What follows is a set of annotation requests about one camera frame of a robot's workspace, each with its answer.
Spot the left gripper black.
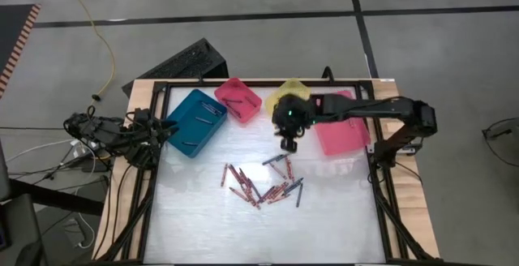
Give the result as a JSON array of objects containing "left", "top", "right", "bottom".
[{"left": 135, "top": 114, "right": 179, "bottom": 141}]

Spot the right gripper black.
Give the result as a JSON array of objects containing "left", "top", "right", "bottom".
[{"left": 270, "top": 92, "right": 318, "bottom": 154}]

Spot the blue plastic bin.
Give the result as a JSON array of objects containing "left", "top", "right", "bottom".
[{"left": 161, "top": 88, "right": 229, "bottom": 159}]

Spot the pink plastic bin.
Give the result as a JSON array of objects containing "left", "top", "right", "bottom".
[{"left": 311, "top": 90, "right": 372, "bottom": 157}]

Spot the yellow plastic bin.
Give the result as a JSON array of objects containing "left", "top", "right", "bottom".
[{"left": 265, "top": 77, "right": 313, "bottom": 117}]

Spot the red plastic bin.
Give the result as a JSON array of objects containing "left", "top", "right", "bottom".
[{"left": 213, "top": 76, "right": 264, "bottom": 124}]

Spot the black stand beam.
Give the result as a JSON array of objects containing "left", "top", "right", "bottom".
[{"left": 7, "top": 178, "right": 105, "bottom": 217}]

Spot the black orange striped floor mat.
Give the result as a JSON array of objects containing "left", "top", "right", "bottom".
[{"left": 0, "top": 2, "right": 43, "bottom": 99}]

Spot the black metal table frame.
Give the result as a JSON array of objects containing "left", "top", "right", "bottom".
[{"left": 96, "top": 78, "right": 441, "bottom": 266}]

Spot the black cable loop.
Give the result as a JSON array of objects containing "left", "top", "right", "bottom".
[{"left": 321, "top": 66, "right": 337, "bottom": 85}]

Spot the yellow cable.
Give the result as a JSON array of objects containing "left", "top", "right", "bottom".
[{"left": 56, "top": 0, "right": 117, "bottom": 101}]

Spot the black floor cable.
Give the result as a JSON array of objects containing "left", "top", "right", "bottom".
[{"left": 481, "top": 118, "right": 519, "bottom": 187}]

